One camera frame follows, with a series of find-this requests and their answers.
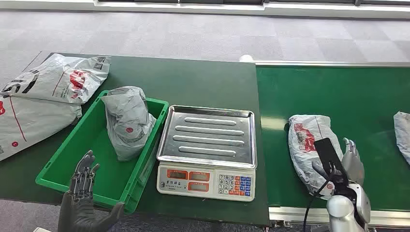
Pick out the white electronic weighing scale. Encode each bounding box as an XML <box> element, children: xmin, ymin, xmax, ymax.
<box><xmin>156</xmin><ymin>105</ymin><xmax>258</xmax><ymax>203</ymax></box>

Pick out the crumpled grey package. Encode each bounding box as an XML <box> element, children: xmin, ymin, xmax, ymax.
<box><xmin>101</xmin><ymin>86</ymin><xmax>157</xmax><ymax>162</ymax></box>

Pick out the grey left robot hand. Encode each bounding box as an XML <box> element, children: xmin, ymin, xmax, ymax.
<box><xmin>58</xmin><ymin>150</ymin><xmax>126</xmax><ymax>232</ymax></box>

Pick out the large flat grey mailer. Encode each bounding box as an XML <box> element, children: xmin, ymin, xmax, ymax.
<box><xmin>0</xmin><ymin>94</ymin><xmax>83</xmax><ymax>162</ymax></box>

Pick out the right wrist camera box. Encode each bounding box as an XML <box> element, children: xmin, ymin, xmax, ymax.
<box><xmin>313</xmin><ymin>137</ymin><xmax>349</xmax><ymax>187</ymax></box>

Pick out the green conveyor belt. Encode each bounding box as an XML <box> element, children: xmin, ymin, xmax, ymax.
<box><xmin>256</xmin><ymin>65</ymin><xmax>410</xmax><ymax>212</ymax></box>

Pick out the grey package with red line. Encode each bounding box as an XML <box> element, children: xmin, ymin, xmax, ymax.
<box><xmin>393</xmin><ymin>111</ymin><xmax>410</xmax><ymax>166</ymax></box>

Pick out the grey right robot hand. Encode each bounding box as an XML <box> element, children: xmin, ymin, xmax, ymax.
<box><xmin>312</xmin><ymin>137</ymin><xmax>366</xmax><ymax>193</ymax></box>

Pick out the grey mailer with black print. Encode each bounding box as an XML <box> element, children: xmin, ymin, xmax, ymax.
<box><xmin>1</xmin><ymin>53</ymin><xmax>112</xmax><ymax>105</ymax></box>

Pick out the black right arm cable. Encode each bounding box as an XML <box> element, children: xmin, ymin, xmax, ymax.
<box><xmin>302</xmin><ymin>179</ymin><xmax>331</xmax><ymax>232</ymax></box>

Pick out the white window sill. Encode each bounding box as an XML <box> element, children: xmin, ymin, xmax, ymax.
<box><xmin>0</xmin><ymin>0</ymin><xmax>410</xmax><ymax>20</ymax></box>

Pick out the grey package with red logo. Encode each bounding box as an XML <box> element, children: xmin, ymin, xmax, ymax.
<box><xmin>287</xmin><ymin>114</ymin><xmax>345</xmax><ymax>200</ymax></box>

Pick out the green plastic basket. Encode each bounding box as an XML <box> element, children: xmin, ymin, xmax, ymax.
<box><xmin>35</xmin><ymin>90</ymin><xmax>169</xmax><ymax>215</ymax></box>

